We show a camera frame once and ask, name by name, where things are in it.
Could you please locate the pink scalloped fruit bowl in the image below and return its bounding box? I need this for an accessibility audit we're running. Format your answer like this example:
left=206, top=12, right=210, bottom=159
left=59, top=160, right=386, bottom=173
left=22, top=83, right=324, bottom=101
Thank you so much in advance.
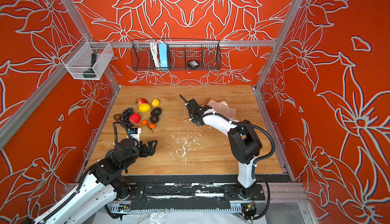
left=207, top=100, right=239, bottom=121

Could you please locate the red wrinkled strawberry fruit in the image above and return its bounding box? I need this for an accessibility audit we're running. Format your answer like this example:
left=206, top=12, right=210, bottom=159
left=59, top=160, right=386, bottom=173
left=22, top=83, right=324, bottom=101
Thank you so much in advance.
left=129, top=113, right=141, bottom=124

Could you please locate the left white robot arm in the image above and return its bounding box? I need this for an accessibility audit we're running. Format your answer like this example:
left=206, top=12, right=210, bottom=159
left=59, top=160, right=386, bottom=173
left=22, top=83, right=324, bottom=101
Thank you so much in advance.
left=24, top=138, right=158, bottom=224

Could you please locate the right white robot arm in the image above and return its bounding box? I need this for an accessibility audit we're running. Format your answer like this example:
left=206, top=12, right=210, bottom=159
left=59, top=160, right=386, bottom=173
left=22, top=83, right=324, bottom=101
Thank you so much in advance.
left=180, top=95, right=263, bottom=199

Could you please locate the orange tangerine right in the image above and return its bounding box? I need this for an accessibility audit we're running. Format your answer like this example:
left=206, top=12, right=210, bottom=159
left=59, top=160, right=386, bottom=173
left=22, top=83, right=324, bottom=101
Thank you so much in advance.
left=148, top=123, right=156, bottom=129

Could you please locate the small yellow lemon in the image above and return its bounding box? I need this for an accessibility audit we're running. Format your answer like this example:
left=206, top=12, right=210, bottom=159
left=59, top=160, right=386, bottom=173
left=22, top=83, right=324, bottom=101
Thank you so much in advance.
left=151, top=99, right=160, bottom=107

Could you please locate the dark avocado upper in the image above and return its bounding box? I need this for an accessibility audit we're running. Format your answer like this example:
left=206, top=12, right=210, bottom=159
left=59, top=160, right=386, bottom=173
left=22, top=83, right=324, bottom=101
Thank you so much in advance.
left=150, top=107, right=162, bottom=116

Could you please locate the black round puck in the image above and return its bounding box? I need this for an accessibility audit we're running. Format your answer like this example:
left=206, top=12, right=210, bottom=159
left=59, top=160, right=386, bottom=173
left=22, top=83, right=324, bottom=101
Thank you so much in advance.
left=187, top=60, right=200, bottom=71

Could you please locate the black grape bunch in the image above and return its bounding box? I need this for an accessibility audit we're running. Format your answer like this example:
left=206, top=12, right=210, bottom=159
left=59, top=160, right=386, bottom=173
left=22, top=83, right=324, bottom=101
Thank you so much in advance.
left=120, top=108, right=135, bottom=128

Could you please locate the large yellow lemon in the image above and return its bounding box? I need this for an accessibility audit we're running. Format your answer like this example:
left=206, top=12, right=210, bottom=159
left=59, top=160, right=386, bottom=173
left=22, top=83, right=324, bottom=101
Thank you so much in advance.
left=138, top=103, right=151, bottom=112

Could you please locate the brown kiwi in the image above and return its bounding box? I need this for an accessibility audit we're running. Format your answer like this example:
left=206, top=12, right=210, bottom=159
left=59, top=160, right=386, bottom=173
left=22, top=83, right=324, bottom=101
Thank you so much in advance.
left=113, top=113, right=122, bottom=121

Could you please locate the red apple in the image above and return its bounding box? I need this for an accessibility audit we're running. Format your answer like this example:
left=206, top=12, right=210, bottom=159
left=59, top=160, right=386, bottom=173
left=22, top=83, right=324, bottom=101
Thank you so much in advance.
left=136, top=98, right=148, bottom=105

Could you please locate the light blue box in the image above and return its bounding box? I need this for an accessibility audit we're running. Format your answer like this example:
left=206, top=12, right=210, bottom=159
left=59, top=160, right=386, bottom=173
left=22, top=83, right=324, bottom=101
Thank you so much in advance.
left=158, top=43, right=168, bottom=70

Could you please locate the dark green brush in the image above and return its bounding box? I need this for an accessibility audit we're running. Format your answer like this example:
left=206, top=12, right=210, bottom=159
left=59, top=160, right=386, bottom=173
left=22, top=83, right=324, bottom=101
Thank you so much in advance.
left=83, top=53, right=97, bottom=78

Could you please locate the clear plastic bin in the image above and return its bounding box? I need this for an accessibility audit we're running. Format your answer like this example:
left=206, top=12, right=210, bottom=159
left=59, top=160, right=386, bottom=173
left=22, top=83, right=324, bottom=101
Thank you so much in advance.
left=61, top=39, right=114, bottom=80

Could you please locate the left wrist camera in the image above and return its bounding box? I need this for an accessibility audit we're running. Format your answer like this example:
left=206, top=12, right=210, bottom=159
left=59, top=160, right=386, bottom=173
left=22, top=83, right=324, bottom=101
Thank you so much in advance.
left=127, top=127, right=142, bottom=141

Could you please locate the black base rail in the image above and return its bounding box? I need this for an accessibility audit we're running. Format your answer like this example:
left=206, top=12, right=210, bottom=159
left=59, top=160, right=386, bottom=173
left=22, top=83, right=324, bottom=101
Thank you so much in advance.
left=108, top=175, right=267, bottom=214

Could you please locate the black wire basket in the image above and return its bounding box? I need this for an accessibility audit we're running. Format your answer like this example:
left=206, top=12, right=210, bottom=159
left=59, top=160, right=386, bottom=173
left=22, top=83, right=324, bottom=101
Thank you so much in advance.
left=130, top=39, right=222, bottom=72

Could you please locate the white coiled cable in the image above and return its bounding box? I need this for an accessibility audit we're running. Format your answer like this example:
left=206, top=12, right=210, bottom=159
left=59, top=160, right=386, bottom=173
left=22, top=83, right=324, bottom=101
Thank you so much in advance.
left=149, top=40, right=161, bottom=69

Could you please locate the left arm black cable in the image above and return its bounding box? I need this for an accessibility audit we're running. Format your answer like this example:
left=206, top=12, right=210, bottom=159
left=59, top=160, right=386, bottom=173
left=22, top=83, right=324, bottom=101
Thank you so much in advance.
left=36, top=121, right=138, bottom=224

